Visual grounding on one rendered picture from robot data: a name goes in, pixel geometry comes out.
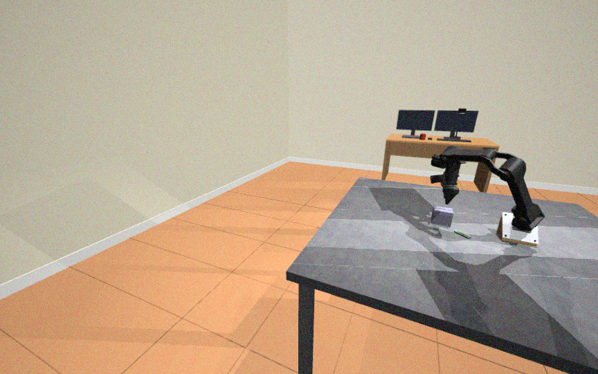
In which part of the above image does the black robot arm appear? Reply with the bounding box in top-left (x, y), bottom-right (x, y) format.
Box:
top-left (431, 146), bottom-right (545, 233)

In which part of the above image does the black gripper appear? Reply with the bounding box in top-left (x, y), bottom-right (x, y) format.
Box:
top-left (440, 171), bottom-right (460, 204)

